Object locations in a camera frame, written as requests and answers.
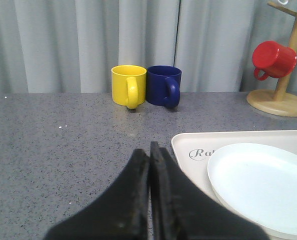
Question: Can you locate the yellow mug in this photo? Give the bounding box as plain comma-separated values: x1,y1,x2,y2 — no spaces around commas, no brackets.
111,65,147,110

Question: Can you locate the red ribbed mug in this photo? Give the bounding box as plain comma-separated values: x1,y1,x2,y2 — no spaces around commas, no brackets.
252,40,297,81

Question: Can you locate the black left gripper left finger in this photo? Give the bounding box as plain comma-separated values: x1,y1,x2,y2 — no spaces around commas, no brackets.
44,149,149,240

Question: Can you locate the white round plate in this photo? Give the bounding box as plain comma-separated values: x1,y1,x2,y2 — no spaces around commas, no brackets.
207,143,297,240

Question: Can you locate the cream rabbit print tray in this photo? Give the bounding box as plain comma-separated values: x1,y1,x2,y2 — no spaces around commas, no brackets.
171,130,297,240

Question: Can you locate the grey pleated curtain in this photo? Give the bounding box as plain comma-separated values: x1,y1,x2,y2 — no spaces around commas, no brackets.
0,0,294,93

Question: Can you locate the wooden mug tree stand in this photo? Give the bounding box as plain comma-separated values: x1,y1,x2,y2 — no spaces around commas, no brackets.
246,0,297,117

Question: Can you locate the navy blue mug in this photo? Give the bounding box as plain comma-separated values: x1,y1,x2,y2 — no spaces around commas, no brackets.
145,65,182,109

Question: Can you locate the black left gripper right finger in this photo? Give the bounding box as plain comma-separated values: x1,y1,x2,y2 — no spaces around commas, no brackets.
149,141,269,240

